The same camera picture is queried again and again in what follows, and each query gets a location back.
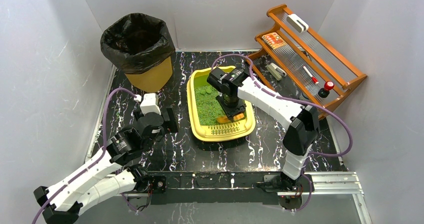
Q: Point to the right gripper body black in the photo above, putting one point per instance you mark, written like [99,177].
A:
[232,109]

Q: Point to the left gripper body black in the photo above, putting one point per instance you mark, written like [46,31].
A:
[154,119]

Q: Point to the orange litter scoop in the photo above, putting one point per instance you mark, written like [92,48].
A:
[226,119]

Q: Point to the yellow litter box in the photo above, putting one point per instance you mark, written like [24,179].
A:
[217,132]

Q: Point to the yellow trash bin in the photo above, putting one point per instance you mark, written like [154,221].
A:
[154,79]

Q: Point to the black trash bag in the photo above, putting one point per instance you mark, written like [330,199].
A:
[136,43]

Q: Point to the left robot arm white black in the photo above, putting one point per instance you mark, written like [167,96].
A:
[107,173]

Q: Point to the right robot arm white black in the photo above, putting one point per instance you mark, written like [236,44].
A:
[300,121]

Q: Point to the green cat litter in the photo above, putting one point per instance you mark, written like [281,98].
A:
[208,108]

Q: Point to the grey white stapler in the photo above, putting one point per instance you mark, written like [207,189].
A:
[277,72]

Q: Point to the orange card packet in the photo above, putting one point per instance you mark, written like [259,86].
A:
[273,40]

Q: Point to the wooden shelf rack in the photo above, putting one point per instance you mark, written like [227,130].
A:
[311,50]

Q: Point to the red capped marker on shelf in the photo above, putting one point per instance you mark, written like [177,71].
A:
[312,77]

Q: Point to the red black stamp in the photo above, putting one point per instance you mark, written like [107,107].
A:
[325,91]

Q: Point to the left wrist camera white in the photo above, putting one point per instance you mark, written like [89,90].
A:
[148,103]

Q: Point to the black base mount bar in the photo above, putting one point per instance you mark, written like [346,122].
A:
[267,188]

